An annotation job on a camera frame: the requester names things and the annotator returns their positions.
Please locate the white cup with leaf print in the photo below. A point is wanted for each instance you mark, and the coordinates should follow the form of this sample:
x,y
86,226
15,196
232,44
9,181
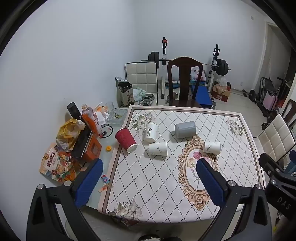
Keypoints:
x,y
211,147

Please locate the black folding scooter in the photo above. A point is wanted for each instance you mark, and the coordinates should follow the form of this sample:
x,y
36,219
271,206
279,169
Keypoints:
x,y
281,92

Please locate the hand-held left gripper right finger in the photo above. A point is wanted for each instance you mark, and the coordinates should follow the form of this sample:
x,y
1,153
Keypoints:
x,y
210,183

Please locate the yellow plastic bag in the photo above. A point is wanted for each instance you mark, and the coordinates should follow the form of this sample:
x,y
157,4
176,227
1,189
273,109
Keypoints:
x,y
68,129

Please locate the small orange wrapper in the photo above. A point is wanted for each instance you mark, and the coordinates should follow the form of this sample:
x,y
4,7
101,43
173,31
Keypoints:
x,y
104,188

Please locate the metal bowls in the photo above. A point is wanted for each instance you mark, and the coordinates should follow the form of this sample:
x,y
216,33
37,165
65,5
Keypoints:
x,y
148,98

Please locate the white orange snack bag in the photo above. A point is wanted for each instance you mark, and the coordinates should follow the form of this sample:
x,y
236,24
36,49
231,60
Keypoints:
x,y
99,114

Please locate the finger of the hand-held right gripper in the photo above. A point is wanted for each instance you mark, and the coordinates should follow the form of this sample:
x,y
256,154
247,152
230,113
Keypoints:
x,y
268,162

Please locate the black cylinder speaker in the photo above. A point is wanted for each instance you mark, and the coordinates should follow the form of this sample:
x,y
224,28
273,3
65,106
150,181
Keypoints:
x,y
74,111

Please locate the black dumbbell bar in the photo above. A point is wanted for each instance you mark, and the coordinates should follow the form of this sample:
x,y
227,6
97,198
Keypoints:
x,y
252,94

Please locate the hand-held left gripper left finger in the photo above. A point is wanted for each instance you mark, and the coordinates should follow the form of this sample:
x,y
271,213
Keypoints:
x,y
89,180

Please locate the black tea box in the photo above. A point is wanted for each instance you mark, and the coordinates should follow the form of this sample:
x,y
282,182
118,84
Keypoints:
x,y
124,92

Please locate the yellow bottle cap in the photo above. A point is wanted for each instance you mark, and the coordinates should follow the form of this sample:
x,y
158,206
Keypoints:
x,y
108,148

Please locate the white cup with black calligraphy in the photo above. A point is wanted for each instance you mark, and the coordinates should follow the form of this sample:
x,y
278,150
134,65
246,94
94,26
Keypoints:
x,y
151,132

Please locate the clear plastic bag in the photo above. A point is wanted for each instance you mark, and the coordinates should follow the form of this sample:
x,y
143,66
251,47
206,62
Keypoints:
x,y
222,81

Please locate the white padded chair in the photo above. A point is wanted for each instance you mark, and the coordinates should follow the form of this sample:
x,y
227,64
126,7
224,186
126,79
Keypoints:
x,y
275,136
141,75

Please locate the colourful snack packet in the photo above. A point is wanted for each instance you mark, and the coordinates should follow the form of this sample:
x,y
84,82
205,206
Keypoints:
x,y
54,164

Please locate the orange drink bottle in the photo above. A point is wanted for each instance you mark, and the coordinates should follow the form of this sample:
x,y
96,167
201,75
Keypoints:
x,y
90,119

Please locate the small blue wrapper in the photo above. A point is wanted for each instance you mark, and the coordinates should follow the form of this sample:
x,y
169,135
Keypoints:
x,y
105,179

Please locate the red ribbed paper cup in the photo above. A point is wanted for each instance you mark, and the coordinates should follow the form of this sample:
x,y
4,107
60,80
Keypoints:
x,y
124,139

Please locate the cardboard box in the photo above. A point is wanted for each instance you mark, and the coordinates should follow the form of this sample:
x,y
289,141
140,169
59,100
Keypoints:
x,y
220,93

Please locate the orange box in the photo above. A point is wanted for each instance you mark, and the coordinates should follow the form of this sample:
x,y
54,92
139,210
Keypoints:
x,y
93,149

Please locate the white marbled cup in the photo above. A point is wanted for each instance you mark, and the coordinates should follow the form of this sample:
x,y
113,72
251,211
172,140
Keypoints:
x,y
157,149

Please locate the black barbell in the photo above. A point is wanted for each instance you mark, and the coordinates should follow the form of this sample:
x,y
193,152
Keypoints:
x,y
223,67

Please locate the grey cup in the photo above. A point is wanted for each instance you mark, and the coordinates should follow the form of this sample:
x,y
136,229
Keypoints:
x,y
185,129

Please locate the blue weight bench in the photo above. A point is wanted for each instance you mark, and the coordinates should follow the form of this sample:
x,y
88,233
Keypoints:
x,y
203,95

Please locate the floral patterned table mat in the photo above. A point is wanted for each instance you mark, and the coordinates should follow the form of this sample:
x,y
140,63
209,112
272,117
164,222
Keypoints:
x,y
150,185

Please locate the black flat device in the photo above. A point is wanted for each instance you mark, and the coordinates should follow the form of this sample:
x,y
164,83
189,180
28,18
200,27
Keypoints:
x,y
81,144

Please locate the pink suitcase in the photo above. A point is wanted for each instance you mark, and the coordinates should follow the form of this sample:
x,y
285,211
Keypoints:
x,y
270,100

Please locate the white red printed plastic bag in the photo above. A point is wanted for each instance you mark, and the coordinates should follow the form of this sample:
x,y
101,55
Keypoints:
x,y
196,74

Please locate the pale green plastic bag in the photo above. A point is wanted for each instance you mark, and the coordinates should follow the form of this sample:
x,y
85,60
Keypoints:
x,y
138,93

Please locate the white squat rack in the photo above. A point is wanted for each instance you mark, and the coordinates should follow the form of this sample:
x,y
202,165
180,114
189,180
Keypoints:
x,y
163,58

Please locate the glass ashtray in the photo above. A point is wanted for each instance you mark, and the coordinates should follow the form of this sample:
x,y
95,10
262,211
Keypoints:
x,y
116,115

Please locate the dark wooden chair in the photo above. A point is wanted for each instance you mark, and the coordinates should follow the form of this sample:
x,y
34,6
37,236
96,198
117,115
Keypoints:
x,y
183,69
290,111

